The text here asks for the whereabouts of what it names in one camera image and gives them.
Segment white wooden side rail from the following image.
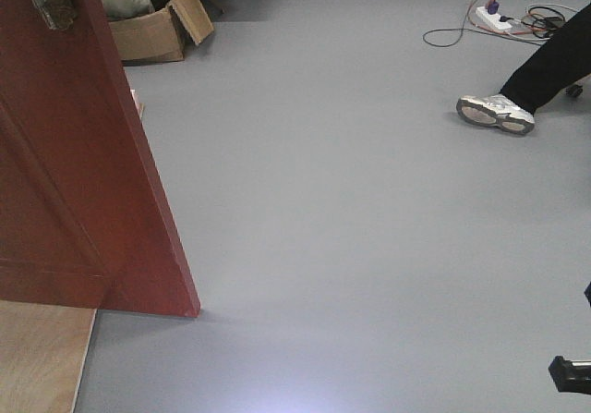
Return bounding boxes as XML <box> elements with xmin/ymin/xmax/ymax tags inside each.
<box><xmin>130</xmin><ymin>89</ymin><xmax>144</xmax><ymax>118</ymax></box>

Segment white power strip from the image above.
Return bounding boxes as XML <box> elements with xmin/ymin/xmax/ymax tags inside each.
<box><xmin>476</xmin><ymin>6</ymin><xmax>513</xmax><ymax>33</ymax></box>

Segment office chair caster wheel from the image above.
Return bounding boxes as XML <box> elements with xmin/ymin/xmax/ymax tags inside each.
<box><xmin>565</xmin><ymin>83</ymin><xmax>584</xmax><ymax>99</ymax></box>

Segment plywood door base board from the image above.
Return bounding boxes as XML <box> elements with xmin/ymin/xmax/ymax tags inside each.
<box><xmin>1</xmin><ymin>300</ymin><xmax>96</xmax><ymax>412</ymax></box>

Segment black robot part lower right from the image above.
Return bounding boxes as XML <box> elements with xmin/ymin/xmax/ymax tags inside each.
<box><xmin>549</xmin><ymin>356</ymin><xmax>591</xmax><ymax>395</ymax></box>

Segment white grey sneaker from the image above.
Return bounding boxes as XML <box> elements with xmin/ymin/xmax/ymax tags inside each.
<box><xmin>456</xmin><ymin>94</ymin><xmax>535</xmax><ymax>136</ymax></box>

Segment orange black cable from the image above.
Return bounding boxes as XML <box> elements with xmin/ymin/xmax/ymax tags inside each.
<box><xmin>422</xmin><ymin>0</ymin><xmax>498</xmax><ymax>48</ymax></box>

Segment black trouser leg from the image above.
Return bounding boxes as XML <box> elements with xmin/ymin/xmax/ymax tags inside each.
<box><xmin>500</xmin><ymin>6</ymin><xmax>590</xmax><ymax>114</ymax></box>

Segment tangled cables near strip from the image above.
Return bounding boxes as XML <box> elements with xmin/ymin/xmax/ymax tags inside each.
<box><xmin>510</xmin><ymin>4</ymin><xmax>581</xmax><ymax>41</ymax></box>

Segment brown cardboard box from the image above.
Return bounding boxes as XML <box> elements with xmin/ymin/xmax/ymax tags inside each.
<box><xmin>109</xmin><ymin>0</ymin><xmax>214</xmax><ymax>64</ymax></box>

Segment brown wooden door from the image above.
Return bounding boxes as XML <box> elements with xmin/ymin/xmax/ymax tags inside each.
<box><xmin>1</xmin><ymin>0</ymin><xmax>200</xmax><ymax>318</ymax></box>

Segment black robot part right edge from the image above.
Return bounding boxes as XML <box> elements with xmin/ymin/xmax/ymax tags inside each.
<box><xmin>584</xmin><ymin>283</ymin><xmax>591</xmax><ymax>304</ymax></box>

